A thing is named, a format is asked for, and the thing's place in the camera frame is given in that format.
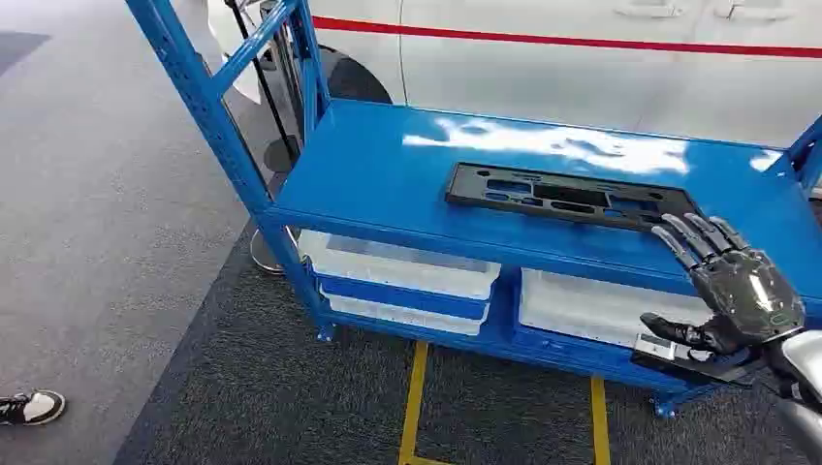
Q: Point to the white car with red stripe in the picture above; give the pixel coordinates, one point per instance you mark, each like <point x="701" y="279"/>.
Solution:
<point x="578" y="77"/>

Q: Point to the yellow floor tape strip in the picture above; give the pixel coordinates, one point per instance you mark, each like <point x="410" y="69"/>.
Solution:
<point x="600" y="423"/>

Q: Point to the black stanchion pole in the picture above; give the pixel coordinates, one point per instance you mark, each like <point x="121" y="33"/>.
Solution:
<point x="260" y="77"/>

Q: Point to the person's black and white shoe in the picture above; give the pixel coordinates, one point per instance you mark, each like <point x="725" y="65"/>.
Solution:
<point x="35" y="407"/>

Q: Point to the large white plastic bin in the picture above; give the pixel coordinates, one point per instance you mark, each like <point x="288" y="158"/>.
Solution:
<point x="398" y="266"/>

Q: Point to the black plastic panel with cutouts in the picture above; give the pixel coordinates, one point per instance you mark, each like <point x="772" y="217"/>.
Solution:
<point x="565" y="196"/>

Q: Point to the flat white plastic bin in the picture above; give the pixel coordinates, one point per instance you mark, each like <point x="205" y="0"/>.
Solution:
<point x="398" y="316"/>

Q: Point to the blue metal shelf rack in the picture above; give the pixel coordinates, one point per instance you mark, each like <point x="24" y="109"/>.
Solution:
<point x="398" y="173"/>

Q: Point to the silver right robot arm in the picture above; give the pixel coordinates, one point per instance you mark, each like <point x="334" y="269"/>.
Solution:
<point x="806" y="366"/>

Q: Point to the round silver stanchion base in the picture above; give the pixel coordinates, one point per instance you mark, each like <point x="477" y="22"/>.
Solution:
<point x="266" y="257"/>

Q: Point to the black car tyre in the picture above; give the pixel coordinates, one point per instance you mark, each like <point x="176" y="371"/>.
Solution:
<point x="356" y="80"/>

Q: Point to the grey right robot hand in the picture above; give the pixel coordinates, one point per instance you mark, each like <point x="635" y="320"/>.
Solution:
<point x="745" y="292"/>

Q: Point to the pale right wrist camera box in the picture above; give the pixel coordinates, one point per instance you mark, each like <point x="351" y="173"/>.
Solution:
<point x="668" y="354"/>

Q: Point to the dark grey carpet mat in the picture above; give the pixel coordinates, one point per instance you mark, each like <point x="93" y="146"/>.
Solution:
<point x="289" y="398"/>

